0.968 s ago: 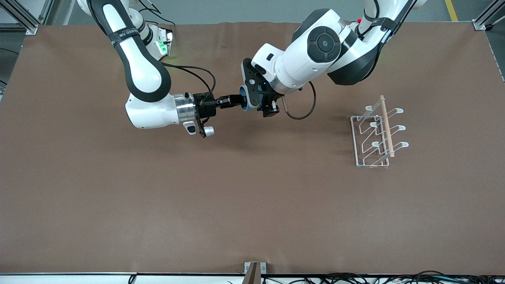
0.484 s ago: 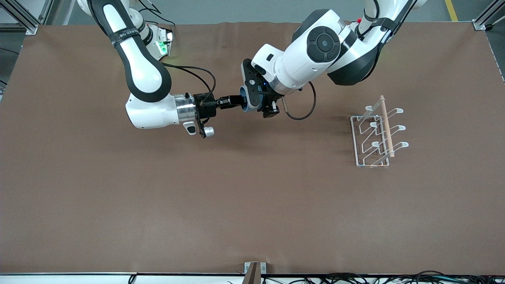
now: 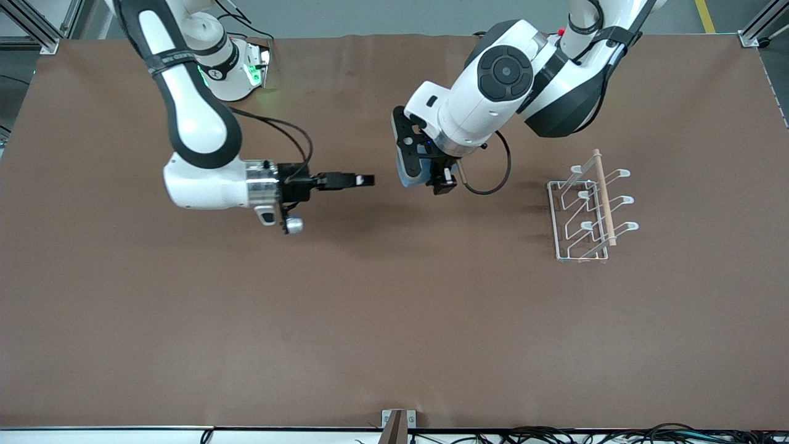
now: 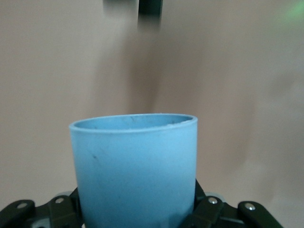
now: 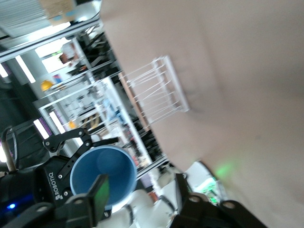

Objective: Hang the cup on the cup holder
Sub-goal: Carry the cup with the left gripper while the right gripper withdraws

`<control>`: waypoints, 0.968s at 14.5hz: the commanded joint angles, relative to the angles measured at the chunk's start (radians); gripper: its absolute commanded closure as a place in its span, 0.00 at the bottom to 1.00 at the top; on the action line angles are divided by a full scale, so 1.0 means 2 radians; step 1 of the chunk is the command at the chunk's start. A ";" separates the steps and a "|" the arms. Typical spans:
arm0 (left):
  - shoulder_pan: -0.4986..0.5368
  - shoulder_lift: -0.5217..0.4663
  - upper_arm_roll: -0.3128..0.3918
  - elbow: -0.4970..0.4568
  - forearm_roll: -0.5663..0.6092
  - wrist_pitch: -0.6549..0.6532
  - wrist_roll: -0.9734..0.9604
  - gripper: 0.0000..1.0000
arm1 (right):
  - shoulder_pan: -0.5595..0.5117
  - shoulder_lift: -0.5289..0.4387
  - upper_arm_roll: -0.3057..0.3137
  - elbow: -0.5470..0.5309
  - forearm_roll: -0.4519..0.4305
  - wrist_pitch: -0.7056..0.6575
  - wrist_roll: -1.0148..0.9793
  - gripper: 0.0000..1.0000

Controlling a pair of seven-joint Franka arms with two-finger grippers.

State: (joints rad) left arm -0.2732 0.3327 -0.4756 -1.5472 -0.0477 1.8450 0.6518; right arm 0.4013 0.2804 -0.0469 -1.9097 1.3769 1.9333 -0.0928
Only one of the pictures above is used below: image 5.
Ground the white metal shelving unit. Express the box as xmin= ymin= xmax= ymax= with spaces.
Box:
xmin=33 ymin=76 xmax=167 ymax=172

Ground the blue plastic cup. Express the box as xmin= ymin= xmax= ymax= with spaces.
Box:
xmin=69 ymin=145 xmax=138 ymax=207

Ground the white wire cup holder rack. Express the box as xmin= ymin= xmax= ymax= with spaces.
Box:
xmin=118 ymin=55 xmax=191 ymax=131

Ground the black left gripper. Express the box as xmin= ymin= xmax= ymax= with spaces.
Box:
xmin=0 ymin=127 xmax=120 ymax=210

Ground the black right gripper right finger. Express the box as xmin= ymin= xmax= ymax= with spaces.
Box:
xmin=171 ymin=173 xmax=269 ymax=228

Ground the cardboard box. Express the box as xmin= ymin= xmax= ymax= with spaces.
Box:
xmin=38 ymin=0 xmax=77 ymax=26

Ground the brown table mat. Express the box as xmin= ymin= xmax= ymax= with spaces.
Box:
xmin=99 ymin=0 xmax=304 ymax=228

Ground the aluminium frame beam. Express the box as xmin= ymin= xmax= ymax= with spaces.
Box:
xmin=0 ymin=18 xmax=102 ymax=63

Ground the white light strip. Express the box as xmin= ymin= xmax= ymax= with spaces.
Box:
xmin=15 ymin=55 xmax=37 ymax=84
xmin=33 ymin=119 xmax=48 ymax=140
xmin=48 ymin=111 xmax=65 ymax=134

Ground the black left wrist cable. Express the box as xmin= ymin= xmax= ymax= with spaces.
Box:
xmin=0 ymin=125 xmax=20 ymax=172

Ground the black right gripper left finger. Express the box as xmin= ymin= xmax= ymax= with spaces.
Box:
xmin=65 ymin=173 xmax=111 ymax=228

